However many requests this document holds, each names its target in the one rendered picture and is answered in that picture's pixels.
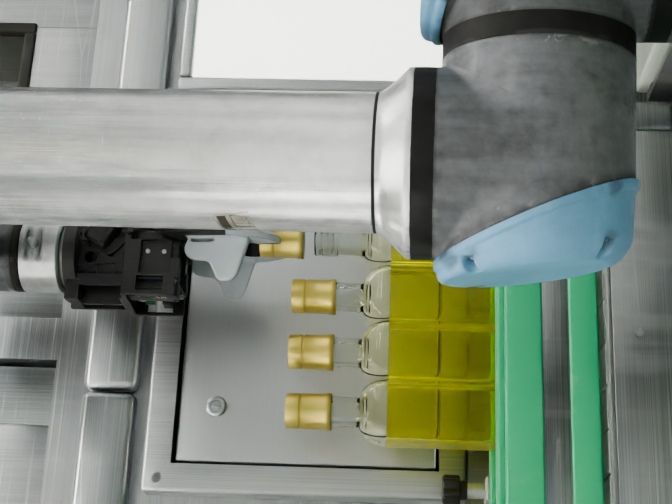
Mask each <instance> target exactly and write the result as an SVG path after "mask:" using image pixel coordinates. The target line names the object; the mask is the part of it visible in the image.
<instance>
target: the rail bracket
mask: <svg viewBox="0 0 672 504"><path fill-rule="evenodd" d="M441 498H442V504H460V500H466V499H484V504H489V476H487V477H486V478H485V480H484V483H481V482H467V481H466V480H461V481H460V476H459V475H448V474H445V475H443V476H442V484H441Z"/></svg>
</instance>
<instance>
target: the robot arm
mask: <svg viewBox="0 0 672 504"><path fill-rule="evenodd" d="M420 32H421V36H422V37H423V39H424V40H426V41H429V42H432V43H433V44H434V45H443V55H442V67H410V68H409V69H408V70H407V71H406V72H404V73H403V74H402V75H401V76H400V77H399V78H398V79H397V80H396V81H395V82H394V83H393V84H392V85H391V86H390V87H388V88H386V89H385V90H383V91H381V92H348V91H277V90H205V89H133V88H61V87H2V86H0V292H32V293H64V299H65V300H66V301H67V302H69V303H71V305H70V306H71V308H72V309H79V310H122V311H131V312H132V314H133V316H159V317H184V309H185V297H187V293H188V281H189V278H188V275H187V265H192V270H193V272H194V274H195V275H197V276H198V277H201V278H210V279H214V280H216V281H217V283H218V285H219V287H220V290H221V292H222V294H223V296H224V297H225V298H226V299H228V300H238V299H240V298H242V297H243V295H244V294H245V291H246V288H247V285H248V283H249V280H250V277H251V274H252V271H253V269H254V266H255V264H256V263H258V262H269V261H275V260H280V259H283V258H275V257H273V258H262V257H260V253H259V244H280V241H281V238H280V237H279V236H278V235H276V234H274V233H272V232H270V231H292V232H331V233H371V234H378V235H380V236H382V237H384V238H385V239H386V240H387V241H388V242H389V243H390V244H391V245H392V246H393V247H394V248H395V249H396V250H397V251H398V252H399V253H400V254H401V255H402V256H403V257H404V258H405V259H408V260H434V264H433V271H434V272H435V273H436V277H437V279H438V281H439V282H440V283H441V284H443V285H446V286H451V287H461V288H467V287H478V288H483V287H502V286H514V285H524V284H533V283H541V282H548V281H555V280H561V279H567V278H572V277H577V276H582V275H586V274H590V273H594V272H597V271H601V270H603V269H606V268H608V267H610V266H612V265H614V264H616V263H617V262H619V261H620V260H621V259H622V258H623V257H624V256H625V255H626V254H627V252H628V251H629V249H630V247H631V245H632V242H633V236H634V218H635V198H636V193H637V192H638V191H639V189H640V182H639V179H637V178H636V96H637V58H636V43H672V0H421V1H420ZM88 226H89V227H88ZM156 301H163V303H162V304H163V306H164V308H171V309H173V313H167V312H148V305H156Z"/></svg>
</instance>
